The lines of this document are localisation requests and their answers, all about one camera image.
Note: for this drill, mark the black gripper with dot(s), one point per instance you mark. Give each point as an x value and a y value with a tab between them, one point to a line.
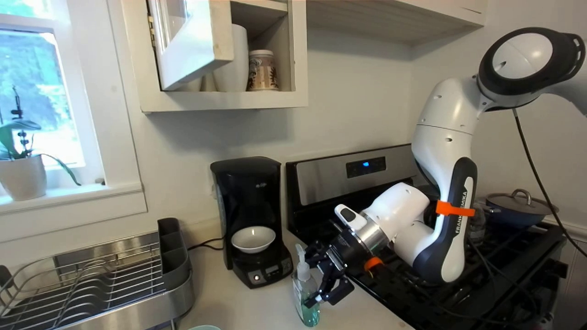
344	256

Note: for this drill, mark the clear green soap dispenser bottle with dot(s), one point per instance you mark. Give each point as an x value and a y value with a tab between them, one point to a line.
307	311

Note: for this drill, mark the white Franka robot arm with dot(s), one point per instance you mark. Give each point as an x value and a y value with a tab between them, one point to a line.
446	146

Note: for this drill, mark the white bowl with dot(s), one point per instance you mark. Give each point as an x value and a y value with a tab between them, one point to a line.
254	238

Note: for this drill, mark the black gas stove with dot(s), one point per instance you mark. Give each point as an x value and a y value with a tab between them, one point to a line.
323	176

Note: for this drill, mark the black coffee maker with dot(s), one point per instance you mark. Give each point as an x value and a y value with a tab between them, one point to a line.
250	189

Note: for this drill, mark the teal cup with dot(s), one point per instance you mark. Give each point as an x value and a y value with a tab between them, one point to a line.
204	326

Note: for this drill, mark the black utensil holder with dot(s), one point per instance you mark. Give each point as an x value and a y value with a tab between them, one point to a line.
173	247

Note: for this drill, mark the glass coffee carafe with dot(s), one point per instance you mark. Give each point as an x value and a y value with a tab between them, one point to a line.
481	220

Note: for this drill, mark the blue frying pan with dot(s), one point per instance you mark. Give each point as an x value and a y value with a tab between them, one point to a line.
520	220

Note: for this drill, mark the patterned glass jar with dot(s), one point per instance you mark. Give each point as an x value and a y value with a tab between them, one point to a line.
263	69

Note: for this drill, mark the white vase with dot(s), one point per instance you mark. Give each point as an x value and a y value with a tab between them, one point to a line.
234	60

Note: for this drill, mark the stainless steel dish rack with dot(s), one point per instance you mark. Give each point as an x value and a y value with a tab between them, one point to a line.
92	286

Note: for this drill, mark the white overhead cabinet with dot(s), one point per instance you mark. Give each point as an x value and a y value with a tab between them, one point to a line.
391	18

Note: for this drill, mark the white cabinet door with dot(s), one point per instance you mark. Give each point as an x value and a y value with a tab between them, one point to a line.
195	42

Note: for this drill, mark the orchid in white pot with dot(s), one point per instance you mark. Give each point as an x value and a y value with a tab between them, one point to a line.
23	176

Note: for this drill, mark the white framed window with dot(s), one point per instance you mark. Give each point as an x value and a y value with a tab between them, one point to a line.
43	79

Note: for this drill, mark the white open wall cabinet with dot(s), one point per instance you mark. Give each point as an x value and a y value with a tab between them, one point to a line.
268	101

